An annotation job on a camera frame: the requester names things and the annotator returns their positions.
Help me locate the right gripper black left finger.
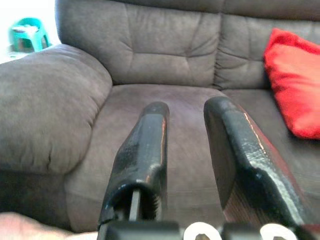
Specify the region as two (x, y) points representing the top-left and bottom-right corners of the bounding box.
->
(98, 100), (171, 226)

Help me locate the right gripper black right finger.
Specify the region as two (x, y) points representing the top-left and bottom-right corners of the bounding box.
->
(203, 95), (315, 227)

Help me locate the pale pink pillow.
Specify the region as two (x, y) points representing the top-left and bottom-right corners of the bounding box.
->
(0, 211), (99, 240)

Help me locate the red pillow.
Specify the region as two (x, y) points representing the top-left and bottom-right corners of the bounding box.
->
(263, 27), (320, 140)

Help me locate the grey fabric two-seat sofa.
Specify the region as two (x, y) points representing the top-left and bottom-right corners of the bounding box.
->
(0, 0), (320, 233)

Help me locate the teal plastic stool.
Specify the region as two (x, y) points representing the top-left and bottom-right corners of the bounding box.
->
(8, 16), (52, 53)

